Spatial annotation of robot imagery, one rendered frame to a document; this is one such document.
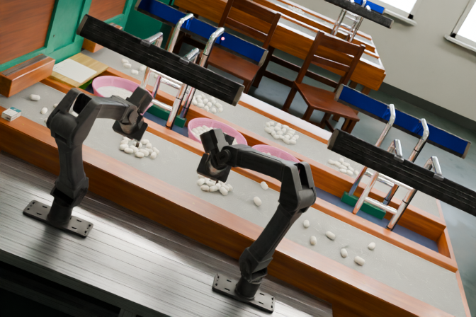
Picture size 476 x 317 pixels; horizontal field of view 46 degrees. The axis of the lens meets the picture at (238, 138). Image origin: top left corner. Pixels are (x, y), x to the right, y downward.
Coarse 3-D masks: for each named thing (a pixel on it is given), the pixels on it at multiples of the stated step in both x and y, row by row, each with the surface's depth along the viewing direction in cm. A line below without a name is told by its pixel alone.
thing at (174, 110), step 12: (156, 36) 205; (180, 60) 198; (192, 60) 214; (144, 72) 220; (156, 72) 219; (144, 84) 222; (180, 84) 219; (180, 96) 221; (168, 108) 224; (168, 120) 226
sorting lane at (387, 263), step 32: (96, 128) 210; (128, 160) 199; (160, 160) 207; (192, 160) 217; (192, 192) 197; (256, 192) 214; (320, 224) 212; (352, 256) 201; (384, 256) 209; (416, 256) 219; (416, 288) 199; (448, 288) 207
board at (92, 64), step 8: (72, 56) 248; (80, 56) 251; (88, 64) 247; (96, 64) 250; (104, 64) 253; (56, 72) 228; (96, 72) 243; (56, 80) 225; (64, 80) 225; (72, 80) 228; (88, 80) 235
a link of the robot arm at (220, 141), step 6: (204, 132) 173; (210, 132) 173; (216, 132) 172; (222, 132) 174; (204, 138) 173; (210, 138) 173; (216, 138) 171; (222, 138) 173; (204, 144) 173; (210, 144) 172; (216, 144) 170; (222, 144) 172; (228, 144) 174; (204, 150) 174; (228, 150) 166; (216, 156) 169; (222, 156) 166; (228, 156) 165; (222, 162) 166
